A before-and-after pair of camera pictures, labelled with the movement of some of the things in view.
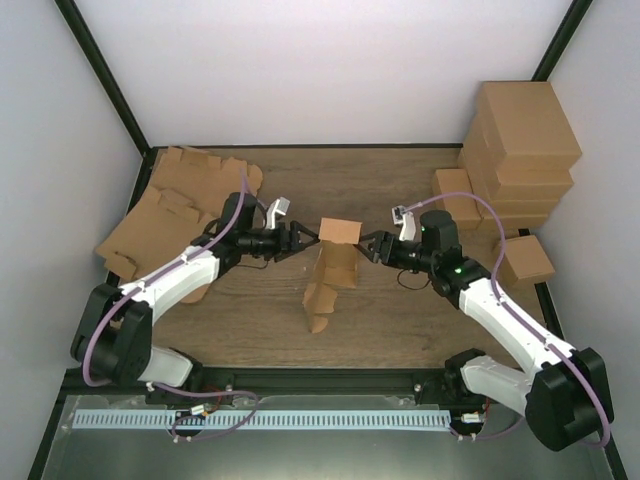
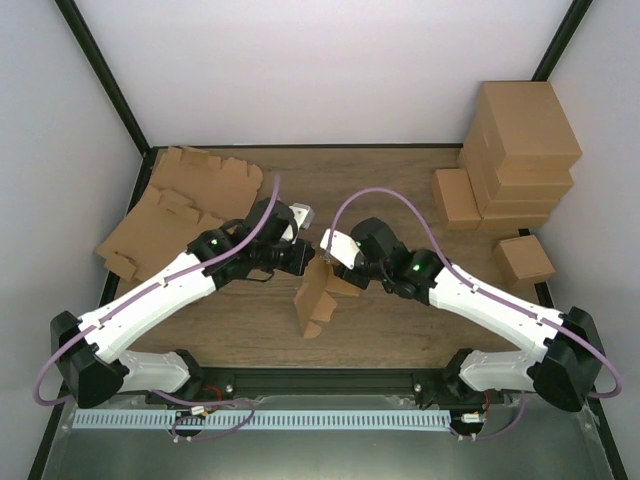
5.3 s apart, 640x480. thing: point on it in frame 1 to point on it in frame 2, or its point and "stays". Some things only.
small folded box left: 462,208 stays
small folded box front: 524,263 stays
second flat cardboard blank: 157,229 stays
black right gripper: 376,254 to 347,276
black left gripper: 295,227 to 304,254
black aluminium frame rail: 284,382 stays
